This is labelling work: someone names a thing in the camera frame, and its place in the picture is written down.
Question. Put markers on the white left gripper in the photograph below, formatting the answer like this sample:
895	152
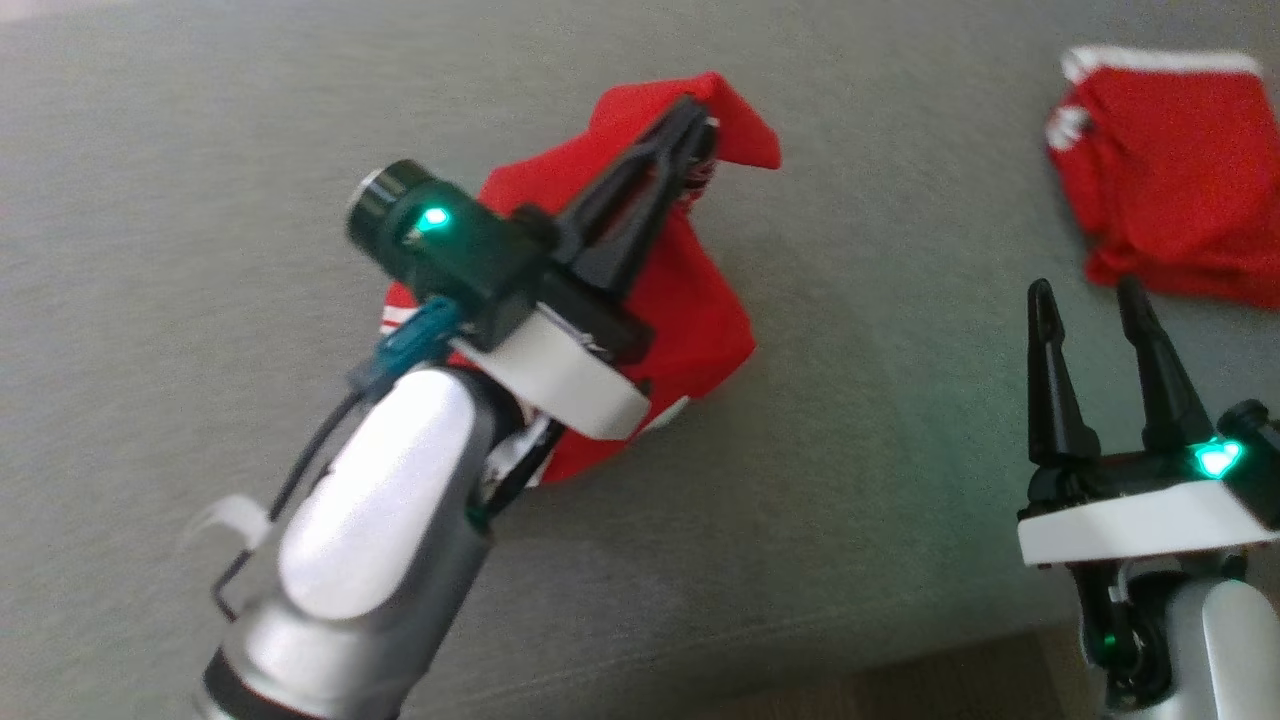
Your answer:
570	380

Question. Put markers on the grey fabric sofa seat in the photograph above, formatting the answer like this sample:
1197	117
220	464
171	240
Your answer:
850	400

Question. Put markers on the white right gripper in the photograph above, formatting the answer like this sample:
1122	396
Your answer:
1130	525

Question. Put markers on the red basketball jersey white trim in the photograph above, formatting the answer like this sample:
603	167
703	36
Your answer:
690	300

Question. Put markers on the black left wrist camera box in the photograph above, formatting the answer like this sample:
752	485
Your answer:
500	285

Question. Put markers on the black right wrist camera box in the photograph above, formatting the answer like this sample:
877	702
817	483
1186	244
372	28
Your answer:
1255	440

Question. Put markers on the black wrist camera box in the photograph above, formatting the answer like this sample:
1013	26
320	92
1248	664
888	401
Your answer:
1255	440
500	285

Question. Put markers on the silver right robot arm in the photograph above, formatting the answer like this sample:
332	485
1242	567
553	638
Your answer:
1210	640

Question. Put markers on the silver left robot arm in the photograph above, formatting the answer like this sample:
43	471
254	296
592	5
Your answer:
380	520

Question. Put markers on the blue left camera connector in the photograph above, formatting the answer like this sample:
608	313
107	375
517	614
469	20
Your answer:
410	345

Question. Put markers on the red shorts with white stripe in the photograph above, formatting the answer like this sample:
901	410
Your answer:
1180	180

